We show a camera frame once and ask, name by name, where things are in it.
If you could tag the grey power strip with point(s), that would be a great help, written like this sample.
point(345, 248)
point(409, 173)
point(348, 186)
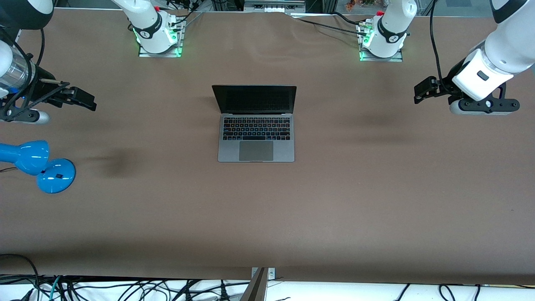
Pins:
point(273, 7)

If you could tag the blue desk lamp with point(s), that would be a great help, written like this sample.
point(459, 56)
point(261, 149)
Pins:
point(50, 175)

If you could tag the brown table cover sheet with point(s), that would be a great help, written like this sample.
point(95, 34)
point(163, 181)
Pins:
point(267, 209)

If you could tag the grey laptop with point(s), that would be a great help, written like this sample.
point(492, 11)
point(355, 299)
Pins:
point(256, 138)

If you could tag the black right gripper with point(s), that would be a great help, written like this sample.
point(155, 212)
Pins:
point(42, 86)

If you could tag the metal table bracket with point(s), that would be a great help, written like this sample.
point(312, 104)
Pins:
point(257, 288)

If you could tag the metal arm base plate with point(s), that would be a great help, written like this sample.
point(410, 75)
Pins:
point(144, 53)
point(397, 58)

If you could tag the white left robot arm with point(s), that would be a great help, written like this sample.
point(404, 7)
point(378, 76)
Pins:
point(501, 46)

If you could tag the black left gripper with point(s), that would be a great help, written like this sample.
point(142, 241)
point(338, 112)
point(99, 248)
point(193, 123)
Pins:
point(450, 78)

